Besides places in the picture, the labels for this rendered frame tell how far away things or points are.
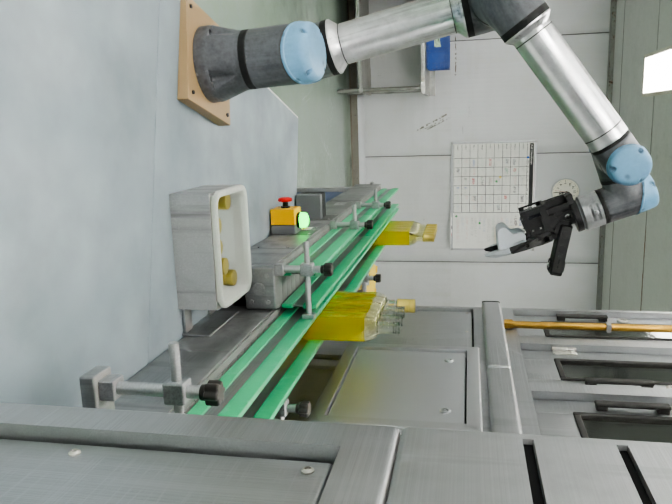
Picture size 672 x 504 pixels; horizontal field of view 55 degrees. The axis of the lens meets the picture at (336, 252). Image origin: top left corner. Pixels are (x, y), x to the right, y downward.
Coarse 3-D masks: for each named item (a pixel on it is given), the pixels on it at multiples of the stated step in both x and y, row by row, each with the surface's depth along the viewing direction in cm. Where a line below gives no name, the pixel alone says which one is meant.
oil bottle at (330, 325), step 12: (324, 312) 149; (336, 312) 149; (348, 312) 148; (360, 312) 148; (312, 324) 146; (324, 324) 146; (336, 324) 145; (348, 324) 144; (360, 324) 144; (372, 324) 144; (312, 336) 147; (324, 336) 146; (336, 336) 146; (348, 336) 145; (360, 336) 144; (372, 336) 144
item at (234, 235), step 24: (216, 192) 119; (240, 192) 132; (216, 216) 118; (240, 216) 134; (216, 240) 119; (240, 240) 135; (216, 264) 120; (240, 264) 136; (216, 288) 122; (240, 288) 133
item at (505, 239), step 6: (504, 228) 138; (498, 234) 138; (504, 234) 138; (510, 234) 138; (516, 234) 138; (522, 234) 138; (498, 240) 139; (504, 240) 139; (510, 240) 138; (516, 240) 138; (498, 246) 139; (504, 246) 139; (510, 246) 138; (492, 252) 140; (498, 252) 139; (504, 252) 138; (510, 252) 138
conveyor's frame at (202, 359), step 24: (360, 192) 279; (264, 240) 171; (288, 240) 170; (312, 240) 175; (264, 264) 142; (240, 312) 139; (264, 312) 139; (192, 336) 124; (216, 336) 124; (240, 336) 123; (168, 360) 112; (192, 360) 112; (216, 360) 111; (192, 384) 101; (120, 408) 93; (144, 408) 93; (168, 408) 93
